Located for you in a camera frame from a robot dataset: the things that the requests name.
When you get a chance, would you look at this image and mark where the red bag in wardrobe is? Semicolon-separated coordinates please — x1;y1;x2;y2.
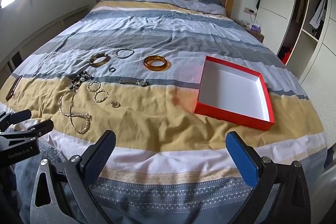
281;47;293;64

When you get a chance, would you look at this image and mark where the amber orange bangle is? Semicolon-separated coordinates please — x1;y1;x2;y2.
143;55;170;72

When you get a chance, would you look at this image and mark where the wall socket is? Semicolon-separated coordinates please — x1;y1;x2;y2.
244;7;255;14

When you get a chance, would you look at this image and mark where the grey pillow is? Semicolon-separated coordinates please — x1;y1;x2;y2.
172;0;227;16

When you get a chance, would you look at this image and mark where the brown tortoiseshell bangle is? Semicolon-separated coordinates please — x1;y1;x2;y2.
89;53;110;68

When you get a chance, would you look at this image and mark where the black white beaded bracelet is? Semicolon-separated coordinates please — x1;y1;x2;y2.
68;70;93;90

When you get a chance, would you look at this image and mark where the red shallow box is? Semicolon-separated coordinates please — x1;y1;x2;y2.
194;56;274;131

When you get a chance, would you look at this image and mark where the hanging striped shirt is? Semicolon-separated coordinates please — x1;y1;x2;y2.
309;0;327;30

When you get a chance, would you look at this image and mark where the thin silver bangle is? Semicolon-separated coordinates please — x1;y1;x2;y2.
114;48;134;59

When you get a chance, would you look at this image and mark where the long silver chain necklace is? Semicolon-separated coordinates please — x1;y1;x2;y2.
58;88;92;134

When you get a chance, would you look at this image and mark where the white wardrobe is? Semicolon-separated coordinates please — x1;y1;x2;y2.
256;0;335;147

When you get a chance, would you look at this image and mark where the wooden nightstand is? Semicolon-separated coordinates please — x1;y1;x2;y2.
236;21;264;43

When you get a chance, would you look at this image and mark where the twisted silver hoop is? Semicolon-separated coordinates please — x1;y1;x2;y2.
93;89;109;103
87;81;101;93

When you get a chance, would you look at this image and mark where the silver wristwatch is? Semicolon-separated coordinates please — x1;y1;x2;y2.
119;79;149;87

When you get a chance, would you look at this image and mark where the striped bed duvet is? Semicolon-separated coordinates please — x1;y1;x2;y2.
1;0;327;223

